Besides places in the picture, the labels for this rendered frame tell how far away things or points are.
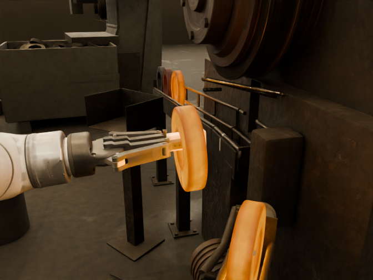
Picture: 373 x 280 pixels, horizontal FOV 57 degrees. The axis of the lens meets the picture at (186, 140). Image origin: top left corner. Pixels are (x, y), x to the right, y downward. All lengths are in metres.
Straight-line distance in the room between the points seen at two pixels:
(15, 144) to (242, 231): 0.36
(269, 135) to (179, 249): 1.04
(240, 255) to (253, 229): 0.04
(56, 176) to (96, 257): 1.16
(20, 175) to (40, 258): 1.23
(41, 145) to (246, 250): 0.34
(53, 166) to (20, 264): 1.24
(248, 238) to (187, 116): 0.21
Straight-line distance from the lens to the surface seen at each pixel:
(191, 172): 0.56
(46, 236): 1.91
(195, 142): 0.55
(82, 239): 1.84
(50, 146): 0.58
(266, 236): 0.66
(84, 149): 0.57
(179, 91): 1.62
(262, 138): 0.78
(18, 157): 0.58
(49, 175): 0.58
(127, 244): 1.74
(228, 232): 0.83
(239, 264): 0.51
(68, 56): 3.28
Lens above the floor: 1.06
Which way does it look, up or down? 21 degrees down
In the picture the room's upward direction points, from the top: straight up
